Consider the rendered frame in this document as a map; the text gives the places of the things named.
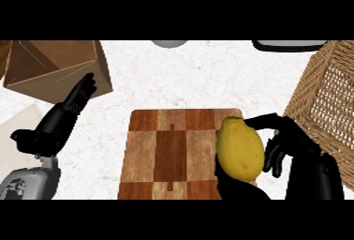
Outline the brown wooden box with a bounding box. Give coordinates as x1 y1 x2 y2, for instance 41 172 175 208
0 39 115 105

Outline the checkered wooden cutting board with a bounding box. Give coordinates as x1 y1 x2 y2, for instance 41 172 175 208
116 108 258 201

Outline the black rimmed grey appliance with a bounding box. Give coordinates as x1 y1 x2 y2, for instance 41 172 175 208
250 39 328 53

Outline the tan wicker basket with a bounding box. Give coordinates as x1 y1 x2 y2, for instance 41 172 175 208
281 39 354 193

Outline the grey round object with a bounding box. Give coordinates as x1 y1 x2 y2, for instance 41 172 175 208
148 39 188 49

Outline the yellow lemon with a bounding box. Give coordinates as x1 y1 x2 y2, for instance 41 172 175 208
213 115 266 183

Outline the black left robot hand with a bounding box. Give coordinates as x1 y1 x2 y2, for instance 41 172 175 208
10 72 98 158

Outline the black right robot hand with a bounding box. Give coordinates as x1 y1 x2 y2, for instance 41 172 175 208
213 112 345 201

